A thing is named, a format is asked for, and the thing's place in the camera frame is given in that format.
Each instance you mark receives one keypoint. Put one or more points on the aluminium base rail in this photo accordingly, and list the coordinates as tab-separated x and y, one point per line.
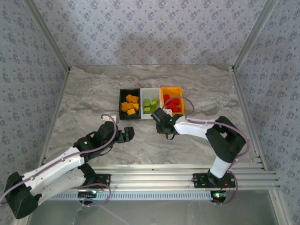
152	180

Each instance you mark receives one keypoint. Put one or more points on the white plastic bin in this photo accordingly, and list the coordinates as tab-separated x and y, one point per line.
148	92

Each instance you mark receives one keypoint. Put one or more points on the left controller circuit board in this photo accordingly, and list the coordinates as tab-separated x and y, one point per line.
87	194

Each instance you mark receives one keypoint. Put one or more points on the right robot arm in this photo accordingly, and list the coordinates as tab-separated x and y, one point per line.
225	140

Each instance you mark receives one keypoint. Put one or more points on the long yellow lego brick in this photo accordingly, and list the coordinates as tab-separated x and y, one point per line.
124	106

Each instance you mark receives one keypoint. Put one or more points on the yellow plastic bin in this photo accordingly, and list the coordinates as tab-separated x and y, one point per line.
173	91

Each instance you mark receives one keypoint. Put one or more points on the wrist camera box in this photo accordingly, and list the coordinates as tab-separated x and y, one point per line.
110	117
168	112

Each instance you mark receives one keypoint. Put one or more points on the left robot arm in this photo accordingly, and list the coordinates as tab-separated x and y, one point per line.
54	168

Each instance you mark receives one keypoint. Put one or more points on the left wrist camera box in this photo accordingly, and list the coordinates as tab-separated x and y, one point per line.
110	117

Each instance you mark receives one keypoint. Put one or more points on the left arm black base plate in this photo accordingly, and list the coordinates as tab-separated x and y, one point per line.
107	176

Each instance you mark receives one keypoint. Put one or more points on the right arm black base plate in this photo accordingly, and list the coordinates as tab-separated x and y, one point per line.
199	181

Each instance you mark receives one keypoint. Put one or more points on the aluminium table side rail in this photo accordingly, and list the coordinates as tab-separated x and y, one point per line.
241	93
58	105

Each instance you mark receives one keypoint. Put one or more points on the right controller circuit board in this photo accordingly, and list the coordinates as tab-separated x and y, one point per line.
218	196

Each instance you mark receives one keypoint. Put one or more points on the red lego brick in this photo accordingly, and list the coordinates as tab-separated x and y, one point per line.
177	109
167	97
176	101
170	106

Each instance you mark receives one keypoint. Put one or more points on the long green lego brick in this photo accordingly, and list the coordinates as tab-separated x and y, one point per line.
147	101

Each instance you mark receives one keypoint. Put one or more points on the black plastic bin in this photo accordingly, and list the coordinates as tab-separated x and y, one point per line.
123	93

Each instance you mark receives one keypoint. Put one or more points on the aluminium frame post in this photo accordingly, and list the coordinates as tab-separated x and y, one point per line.
252	35
49	35

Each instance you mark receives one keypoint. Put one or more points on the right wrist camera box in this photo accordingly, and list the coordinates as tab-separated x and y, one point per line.
168	112

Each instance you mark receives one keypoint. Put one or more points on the controller circuit board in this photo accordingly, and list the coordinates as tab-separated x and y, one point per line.
218	196
87	194

